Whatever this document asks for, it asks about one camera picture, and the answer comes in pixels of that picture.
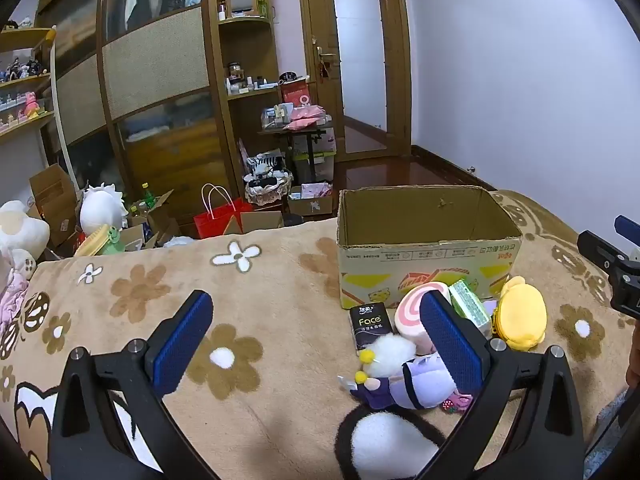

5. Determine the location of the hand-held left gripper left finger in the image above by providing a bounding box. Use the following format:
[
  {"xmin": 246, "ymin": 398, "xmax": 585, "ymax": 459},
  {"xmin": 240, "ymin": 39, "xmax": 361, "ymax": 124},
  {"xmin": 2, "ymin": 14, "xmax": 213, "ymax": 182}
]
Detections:
[{"xmin": 50, "ymin": 289, "xmax": 216, "ymax": 480}]

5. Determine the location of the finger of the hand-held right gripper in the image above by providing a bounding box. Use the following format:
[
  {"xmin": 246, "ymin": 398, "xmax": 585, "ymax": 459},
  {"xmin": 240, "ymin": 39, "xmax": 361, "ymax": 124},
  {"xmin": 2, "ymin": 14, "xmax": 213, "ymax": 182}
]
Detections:
[
  {"xmin": 576, "ymin": 230, "xmax": 628, "ymax": 273},
  {"xmin": 614, "ymin": 215, "xmax": 640, "ymax": 248}
]

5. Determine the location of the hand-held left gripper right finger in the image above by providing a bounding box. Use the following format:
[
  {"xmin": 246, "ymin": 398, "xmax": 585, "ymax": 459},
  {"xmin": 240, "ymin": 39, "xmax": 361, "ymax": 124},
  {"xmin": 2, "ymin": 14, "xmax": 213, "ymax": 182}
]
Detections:
[{"xmin": 419, "ymin": 290, "xmax": 586, "ymax": 480}]

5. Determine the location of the green tissue pack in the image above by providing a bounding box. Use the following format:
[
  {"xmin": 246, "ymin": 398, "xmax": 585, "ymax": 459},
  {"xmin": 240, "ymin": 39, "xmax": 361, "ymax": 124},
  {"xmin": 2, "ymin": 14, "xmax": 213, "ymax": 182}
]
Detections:
[{"xmin": 448, "ymin": 280, "xmax": 493, "ymax": 338}]

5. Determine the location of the purple dress plush doll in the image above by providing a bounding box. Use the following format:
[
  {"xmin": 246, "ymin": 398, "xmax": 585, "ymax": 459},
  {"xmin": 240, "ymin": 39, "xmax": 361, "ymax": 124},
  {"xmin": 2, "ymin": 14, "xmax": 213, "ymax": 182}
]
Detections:
[{"xmin": 337, "ymin": 334, "xmax": 473, "ymax": 413}]

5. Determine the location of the pink swirl roll plush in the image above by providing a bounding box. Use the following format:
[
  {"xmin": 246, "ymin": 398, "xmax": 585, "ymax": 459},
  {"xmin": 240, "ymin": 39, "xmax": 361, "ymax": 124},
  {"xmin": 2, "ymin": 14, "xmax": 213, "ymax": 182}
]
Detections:
[{"xmin": 394, "ymin": 282, "xmax": 453, "ymax": 356}]

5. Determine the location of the yellow plush toy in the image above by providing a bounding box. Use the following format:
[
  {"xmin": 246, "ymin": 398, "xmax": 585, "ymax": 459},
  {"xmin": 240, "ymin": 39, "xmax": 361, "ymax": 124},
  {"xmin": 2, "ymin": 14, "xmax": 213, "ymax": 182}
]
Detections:
[{"xmin": 492, "ymin": 276, "xmax": 548, "ymax": 350}]

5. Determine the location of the black tissue pack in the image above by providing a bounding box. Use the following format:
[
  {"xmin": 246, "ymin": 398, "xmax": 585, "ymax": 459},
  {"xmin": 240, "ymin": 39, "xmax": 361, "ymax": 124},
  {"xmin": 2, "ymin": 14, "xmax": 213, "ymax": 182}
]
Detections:
[{"xmin": 349, "ymin": 304, "xmax": 393, "ymax": 357}]

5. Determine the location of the printed cardboard box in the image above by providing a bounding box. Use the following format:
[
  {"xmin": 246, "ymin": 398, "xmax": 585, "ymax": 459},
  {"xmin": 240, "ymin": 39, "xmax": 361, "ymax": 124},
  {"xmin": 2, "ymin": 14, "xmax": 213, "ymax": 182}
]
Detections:
[{"xmin": 336, "ymin": 186, "xmax": 523, "ymax": 311}]

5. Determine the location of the person's right hand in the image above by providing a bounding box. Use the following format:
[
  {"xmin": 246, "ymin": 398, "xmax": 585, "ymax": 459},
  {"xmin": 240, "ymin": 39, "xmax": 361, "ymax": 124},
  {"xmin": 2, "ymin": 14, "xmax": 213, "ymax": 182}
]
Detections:
[{"xmin": 627, "ymin": 325, "xmax": 640, "ymax": 388}]

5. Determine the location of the red paper bag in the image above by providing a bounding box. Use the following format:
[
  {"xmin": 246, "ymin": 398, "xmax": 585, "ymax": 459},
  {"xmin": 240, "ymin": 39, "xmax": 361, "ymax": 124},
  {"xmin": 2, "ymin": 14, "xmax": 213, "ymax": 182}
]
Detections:
[{"xmin": 194, "ymin": 184, "xmax": 253, "ymax": 240}]

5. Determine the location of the green frog plush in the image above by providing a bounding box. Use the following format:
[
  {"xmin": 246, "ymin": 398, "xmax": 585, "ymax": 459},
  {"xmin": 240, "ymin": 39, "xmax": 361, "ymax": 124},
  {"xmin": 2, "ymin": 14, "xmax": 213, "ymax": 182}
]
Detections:
[{"xmin": 102, "ymin": 225, "xmax": 126, "ymax": 253}]

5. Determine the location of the cardboard box with bottles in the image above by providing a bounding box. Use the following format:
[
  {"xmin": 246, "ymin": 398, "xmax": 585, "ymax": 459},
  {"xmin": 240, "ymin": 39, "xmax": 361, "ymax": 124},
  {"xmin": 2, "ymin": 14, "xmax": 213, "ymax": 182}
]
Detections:
[{"xmin": 125, "ymin": 190, "xmax": 181, "ymax": 251}]

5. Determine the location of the grey-blue clothing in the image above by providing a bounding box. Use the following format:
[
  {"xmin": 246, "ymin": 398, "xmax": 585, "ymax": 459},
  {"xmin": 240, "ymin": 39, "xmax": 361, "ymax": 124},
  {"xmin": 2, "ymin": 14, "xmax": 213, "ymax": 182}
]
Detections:
[{"xmin": 590, "ymin": 390, "xmax": 640, "ymax": 463}]

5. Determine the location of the plain cardboard box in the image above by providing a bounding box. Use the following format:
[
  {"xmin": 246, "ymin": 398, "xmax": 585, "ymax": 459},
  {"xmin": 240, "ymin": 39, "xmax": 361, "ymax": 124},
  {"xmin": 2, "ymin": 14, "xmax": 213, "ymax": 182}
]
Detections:
[{"xmin": 240, "ymin": 210, "xmax": 285, "ymax": 235}]

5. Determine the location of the white round plush toy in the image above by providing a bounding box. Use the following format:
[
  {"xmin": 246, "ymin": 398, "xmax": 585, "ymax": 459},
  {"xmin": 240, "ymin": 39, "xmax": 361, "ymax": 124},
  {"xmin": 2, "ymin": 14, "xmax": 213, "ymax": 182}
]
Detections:
[{"xmin": 80, "ymin": 182, "xmax": 128, "ymax": 236}]

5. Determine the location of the lace trimmed basket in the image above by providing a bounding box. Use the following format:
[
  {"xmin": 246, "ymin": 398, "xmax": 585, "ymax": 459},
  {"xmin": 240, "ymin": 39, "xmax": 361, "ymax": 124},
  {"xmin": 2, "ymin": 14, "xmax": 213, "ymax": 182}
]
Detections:
[{"xmin": 244, "ymin": 167, "xmax": 293, "ymax": 206}]

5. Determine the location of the pink cloth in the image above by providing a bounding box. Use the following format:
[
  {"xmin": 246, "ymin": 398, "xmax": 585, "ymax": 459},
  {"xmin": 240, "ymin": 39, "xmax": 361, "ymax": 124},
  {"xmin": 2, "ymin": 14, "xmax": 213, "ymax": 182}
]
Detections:
[{"xmin": 0, "ymin": 260, "xmax": 31, "ymax": 341}]

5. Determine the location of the small box with pink items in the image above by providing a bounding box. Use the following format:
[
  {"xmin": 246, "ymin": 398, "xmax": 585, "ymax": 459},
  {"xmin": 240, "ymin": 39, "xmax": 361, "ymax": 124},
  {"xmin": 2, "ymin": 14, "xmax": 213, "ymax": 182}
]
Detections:
[{"xmin": 287, "ymin": 182, "xmax": 335, "ymax": 217}]

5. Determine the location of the zebra striped plush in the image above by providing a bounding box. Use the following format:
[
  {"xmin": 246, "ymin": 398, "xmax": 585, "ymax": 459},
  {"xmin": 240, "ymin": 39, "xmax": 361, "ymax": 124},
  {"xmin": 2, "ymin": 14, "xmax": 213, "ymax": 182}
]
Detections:
[{"xmin": 247, "ymin": 152, "xmax": 286, "ymax": 178}]

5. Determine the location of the large cream plush toy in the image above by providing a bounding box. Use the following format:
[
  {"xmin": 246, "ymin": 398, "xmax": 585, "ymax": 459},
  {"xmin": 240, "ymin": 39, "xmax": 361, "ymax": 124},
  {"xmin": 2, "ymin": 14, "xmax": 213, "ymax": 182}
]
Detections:
[{"xmin": 0, "ymin": 200, "xmax": 51, "ymax": 281}]

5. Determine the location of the open brown cardboard box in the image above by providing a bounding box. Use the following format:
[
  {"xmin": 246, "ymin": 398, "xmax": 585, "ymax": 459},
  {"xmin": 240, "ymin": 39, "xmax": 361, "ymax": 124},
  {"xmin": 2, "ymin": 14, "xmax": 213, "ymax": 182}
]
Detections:
[{"xmin": 29, "ymin": 164, "xmax": 83, "ymax": 248}]

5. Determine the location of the wooden corner shelf unit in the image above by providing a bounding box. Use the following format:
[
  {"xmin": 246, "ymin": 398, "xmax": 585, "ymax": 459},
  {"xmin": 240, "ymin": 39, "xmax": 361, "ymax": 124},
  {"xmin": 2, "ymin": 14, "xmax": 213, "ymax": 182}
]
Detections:
[{"xmin": 207, "ymin": 0, "xmax": 296, "ymax": 201}]

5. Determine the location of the white plastic storage box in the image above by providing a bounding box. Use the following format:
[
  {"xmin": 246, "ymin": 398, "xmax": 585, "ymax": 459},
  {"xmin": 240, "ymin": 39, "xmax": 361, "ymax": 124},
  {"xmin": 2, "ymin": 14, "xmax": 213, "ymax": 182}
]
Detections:
[{"xmin": 292, "ymin": 127, "xmax": 336, "ymax": 183}]

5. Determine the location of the small dark table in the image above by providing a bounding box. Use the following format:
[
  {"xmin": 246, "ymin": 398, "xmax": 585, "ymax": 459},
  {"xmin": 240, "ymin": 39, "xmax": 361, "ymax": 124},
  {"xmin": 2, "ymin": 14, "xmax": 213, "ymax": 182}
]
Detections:
[{"xmin": 257, "ymin": 122, "xmax": 335, "ymax": 186}]

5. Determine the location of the clear organizer box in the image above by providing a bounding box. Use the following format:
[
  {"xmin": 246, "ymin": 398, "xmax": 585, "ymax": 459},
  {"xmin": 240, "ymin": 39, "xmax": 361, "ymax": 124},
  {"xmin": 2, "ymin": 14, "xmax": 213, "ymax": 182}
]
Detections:
[{"xmin": 260, "ymin": 102, "xmax": 296, "ymax": 131}]

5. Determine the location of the pink clothing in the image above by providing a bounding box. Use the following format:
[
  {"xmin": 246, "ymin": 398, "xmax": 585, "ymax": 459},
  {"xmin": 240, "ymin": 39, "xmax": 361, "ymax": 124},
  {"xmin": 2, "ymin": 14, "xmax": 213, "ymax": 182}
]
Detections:
[{"xmin": 290, "ymin": 104, "xmax": 328, "ymax": 131}]

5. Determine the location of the wooden door with glass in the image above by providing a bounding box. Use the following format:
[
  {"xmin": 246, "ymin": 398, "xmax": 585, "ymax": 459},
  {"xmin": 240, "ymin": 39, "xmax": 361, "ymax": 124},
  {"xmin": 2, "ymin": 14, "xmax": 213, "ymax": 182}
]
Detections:
[{"xmin": 295, "ymin": 0, "xmax": 413, "ymax": 163}]

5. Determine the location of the red gift box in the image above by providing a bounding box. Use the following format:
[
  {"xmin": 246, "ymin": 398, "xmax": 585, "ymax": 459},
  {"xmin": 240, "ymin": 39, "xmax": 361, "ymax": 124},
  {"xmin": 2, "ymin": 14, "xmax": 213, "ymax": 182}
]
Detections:
[{"xmin": 281, "ymin": 80, "xmax": 311, "ymax": 108}]

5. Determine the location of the wooden wardrobe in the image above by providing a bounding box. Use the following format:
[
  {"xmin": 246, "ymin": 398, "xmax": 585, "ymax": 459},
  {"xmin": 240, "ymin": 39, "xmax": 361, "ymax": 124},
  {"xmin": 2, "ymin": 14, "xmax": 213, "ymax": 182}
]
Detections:
[{"xmin": 35, "ymin": 0, "xmax": 236, "ymax": 241}]

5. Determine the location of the row of small figurines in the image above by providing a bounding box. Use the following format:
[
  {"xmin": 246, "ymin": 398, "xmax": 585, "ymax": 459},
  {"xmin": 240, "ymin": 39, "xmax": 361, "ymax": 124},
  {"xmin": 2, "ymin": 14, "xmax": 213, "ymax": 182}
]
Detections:
[{"xmin": 0, "ymin": 55, "xmax": 51, "ymax": 126}]

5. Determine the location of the wooden display shelf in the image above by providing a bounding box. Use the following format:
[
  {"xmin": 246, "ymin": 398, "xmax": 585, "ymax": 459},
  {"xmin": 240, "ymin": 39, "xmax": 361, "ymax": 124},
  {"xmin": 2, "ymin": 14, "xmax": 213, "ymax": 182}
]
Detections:
[{"xmin": 0, "ymin": 25, "xmax": 58, "ymax": 136}]

